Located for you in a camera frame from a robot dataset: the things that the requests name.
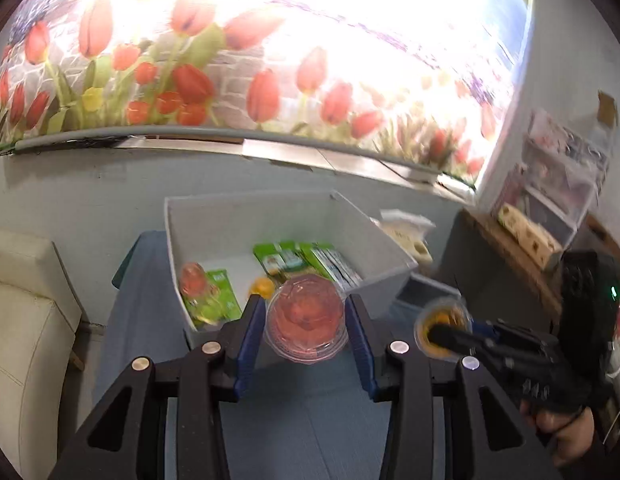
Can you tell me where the long green snack pack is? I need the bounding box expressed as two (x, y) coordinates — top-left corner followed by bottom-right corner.
(252, 240), (316, 285)
(299, 242), (362, 290)

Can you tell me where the clear plastic drawer organizer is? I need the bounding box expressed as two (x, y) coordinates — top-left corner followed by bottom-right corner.
(492, 108), (616, 248)

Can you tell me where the tissue pack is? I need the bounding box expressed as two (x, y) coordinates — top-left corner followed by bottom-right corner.
(373, 209), (436, 266)

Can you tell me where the wooden side shelf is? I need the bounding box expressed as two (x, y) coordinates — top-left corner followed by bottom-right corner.
(461, 208), (620, 324)

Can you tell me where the white cardboard box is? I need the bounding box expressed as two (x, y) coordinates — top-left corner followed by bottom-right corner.
(164, 191), (417, 347)

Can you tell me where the yellow jelly cup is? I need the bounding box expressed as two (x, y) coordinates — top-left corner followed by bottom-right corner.
(413, 298), (473, 362)
(249, 276), (276, 300)

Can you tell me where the green square snack bag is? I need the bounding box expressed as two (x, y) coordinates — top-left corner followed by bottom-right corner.
(182, 269), (242, 330)

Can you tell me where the tulip mural screen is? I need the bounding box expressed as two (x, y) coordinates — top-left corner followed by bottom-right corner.
(0, 0), (532, 186)

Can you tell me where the patterned cream box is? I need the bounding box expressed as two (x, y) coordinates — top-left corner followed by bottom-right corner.
(496, 204), (564, 271)

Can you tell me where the person's right hand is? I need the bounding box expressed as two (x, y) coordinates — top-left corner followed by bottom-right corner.
(519, 401), (595, 467)

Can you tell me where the red jelly cup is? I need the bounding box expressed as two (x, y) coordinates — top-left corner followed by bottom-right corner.
(263, 274), (348, 365)
(179, 262), (208, 298)

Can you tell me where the cream leather sofa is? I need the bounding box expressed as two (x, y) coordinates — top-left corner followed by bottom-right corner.
(0, 229), (81, 479)

